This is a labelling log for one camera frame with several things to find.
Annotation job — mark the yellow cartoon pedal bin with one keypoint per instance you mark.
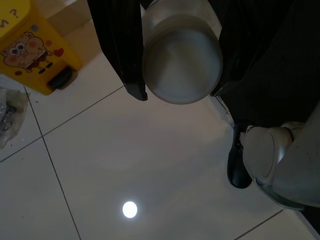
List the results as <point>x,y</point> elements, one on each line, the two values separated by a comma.
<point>37,50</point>

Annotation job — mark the clear plastic bag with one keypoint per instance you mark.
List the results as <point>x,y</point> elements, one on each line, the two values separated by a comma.
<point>10,112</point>

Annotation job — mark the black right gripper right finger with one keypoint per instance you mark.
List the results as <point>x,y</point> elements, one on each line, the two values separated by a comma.
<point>232,50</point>

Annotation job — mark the black floor mat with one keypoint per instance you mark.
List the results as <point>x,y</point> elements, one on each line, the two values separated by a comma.
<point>300,82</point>

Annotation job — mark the black right robot foot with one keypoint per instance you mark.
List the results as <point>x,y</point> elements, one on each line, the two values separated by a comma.
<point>237,170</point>

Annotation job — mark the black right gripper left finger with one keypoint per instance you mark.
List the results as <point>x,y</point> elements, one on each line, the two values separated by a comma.
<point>117,37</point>

